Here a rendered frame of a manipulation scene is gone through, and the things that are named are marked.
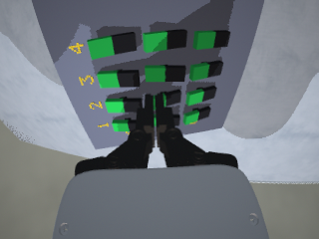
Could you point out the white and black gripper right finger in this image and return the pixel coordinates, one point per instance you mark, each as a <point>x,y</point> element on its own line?
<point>182,152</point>

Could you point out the grey switch panel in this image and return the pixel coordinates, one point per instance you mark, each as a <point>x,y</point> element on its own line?
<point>106,92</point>

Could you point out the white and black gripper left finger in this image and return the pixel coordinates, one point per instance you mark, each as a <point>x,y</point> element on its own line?
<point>134,152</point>

